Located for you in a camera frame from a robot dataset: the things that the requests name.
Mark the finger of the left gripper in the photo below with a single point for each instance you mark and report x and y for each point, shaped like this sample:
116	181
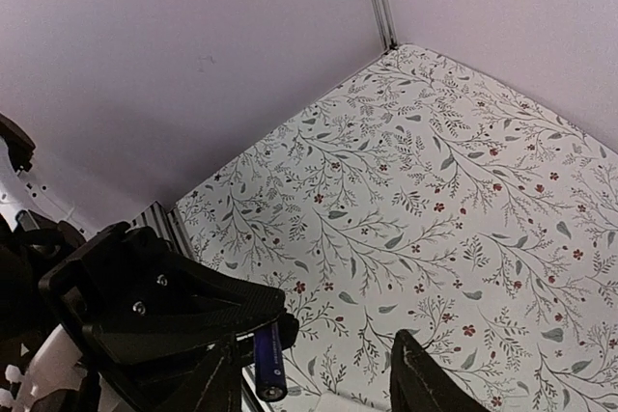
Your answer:
146	321

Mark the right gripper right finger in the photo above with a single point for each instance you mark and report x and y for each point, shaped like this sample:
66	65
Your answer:
419	384

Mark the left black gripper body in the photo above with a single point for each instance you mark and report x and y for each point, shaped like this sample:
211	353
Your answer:
117	255

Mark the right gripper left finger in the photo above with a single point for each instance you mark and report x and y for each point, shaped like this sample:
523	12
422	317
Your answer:
174	373

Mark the white remote control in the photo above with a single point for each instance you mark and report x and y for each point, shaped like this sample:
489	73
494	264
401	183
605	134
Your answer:
330	402

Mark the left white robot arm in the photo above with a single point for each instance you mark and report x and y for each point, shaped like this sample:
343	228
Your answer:
27	254

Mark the floral patterned table mat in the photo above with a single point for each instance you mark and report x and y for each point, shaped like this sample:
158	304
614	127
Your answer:
424	195

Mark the front aluminium rail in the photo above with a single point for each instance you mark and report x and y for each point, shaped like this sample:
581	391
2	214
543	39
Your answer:
167	224

